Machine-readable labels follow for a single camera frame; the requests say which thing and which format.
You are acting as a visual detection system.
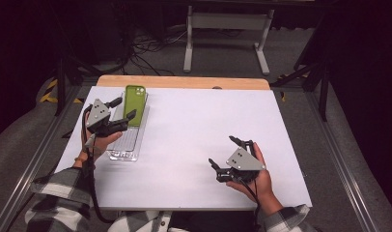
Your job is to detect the yellow black floor tape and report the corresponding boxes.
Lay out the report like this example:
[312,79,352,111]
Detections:
[39,78,85,105]

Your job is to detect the black tripod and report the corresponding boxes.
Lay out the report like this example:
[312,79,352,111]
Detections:
[269,14,331,123]

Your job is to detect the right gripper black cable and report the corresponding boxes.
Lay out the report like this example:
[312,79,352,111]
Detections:
[238,178,264,232]

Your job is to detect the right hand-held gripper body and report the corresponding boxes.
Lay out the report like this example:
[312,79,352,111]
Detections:
[215,139,267,184]

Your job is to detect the white-legged side table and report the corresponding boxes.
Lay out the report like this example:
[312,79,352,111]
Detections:
[182,4,276,76]

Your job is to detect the metal floor rail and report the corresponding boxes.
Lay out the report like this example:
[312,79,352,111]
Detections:
[304,91,380,232]
[0,84,84,232]

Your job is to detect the person's left hand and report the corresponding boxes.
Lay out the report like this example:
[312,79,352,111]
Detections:
[76,127,124,162]

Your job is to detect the person's right hand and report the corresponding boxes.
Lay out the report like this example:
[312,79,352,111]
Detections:
[225,142,276,211]

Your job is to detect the clear plastic tray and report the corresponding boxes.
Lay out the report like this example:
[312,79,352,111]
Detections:
[105,91,151,162]

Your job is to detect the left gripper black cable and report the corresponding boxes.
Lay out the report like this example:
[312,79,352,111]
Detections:
[82,104,116,224]

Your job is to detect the bundle of floor cables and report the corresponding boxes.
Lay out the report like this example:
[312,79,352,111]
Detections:
[128,28,189,77]

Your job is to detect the person's torso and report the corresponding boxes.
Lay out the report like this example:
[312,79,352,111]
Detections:
[106,210,260,232]

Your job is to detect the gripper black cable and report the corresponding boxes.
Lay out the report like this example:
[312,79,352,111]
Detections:
[238,178,264,232]
[82,104,116,224]

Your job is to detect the green phone case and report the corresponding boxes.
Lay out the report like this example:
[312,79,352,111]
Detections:
[123,84,148,128]

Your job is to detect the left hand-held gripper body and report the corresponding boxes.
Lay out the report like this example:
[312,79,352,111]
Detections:
[84,98,130,139]

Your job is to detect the black stand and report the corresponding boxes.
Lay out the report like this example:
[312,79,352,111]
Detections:
[54,56,100,118]

